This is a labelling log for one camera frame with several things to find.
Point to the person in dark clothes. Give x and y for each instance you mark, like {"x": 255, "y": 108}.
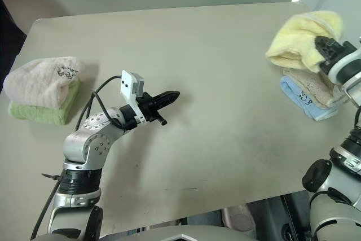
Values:
{"x": 9, "y": 32}

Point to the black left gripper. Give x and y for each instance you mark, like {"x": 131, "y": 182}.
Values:
{"x": 146, "y": 107}

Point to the grey robot torso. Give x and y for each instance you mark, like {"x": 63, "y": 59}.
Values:
{"x": 158, "y": 234}

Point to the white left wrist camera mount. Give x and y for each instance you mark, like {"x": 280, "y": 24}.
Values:
{"x": 128, "y": 84}

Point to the folded blue towel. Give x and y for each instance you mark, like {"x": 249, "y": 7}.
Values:
{"x": 296, "y": 97}

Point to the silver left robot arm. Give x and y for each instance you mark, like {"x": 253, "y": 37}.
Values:
{"x": 84, "y": 142}

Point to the yellow towel with brown print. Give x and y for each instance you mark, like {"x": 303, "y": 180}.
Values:
{"x": 296, "y": 40}

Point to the pinkish round stool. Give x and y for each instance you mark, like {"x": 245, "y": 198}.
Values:
{"x": 239, "y": 219}

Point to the folded pink towel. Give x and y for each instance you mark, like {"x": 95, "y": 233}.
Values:
{"x": 36, "y": 83}

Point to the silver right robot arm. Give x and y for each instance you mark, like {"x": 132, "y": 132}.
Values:
{"x": 332, "y": 196}

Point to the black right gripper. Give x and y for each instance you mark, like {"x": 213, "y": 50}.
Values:
{"x": 328, "y": 50}

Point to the folded green towel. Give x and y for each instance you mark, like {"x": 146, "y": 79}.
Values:
{"x": 42, "y": 114}

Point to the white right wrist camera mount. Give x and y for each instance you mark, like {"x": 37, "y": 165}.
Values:
{"x": 337, "y": 67}

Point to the folded beige towel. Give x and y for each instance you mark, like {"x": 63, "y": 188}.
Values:
{"x": 307, "y": 83}

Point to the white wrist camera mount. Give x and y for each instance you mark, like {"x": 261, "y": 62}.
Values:
{"x": 128, "y": 84}
{"x": 337, "y": 67}

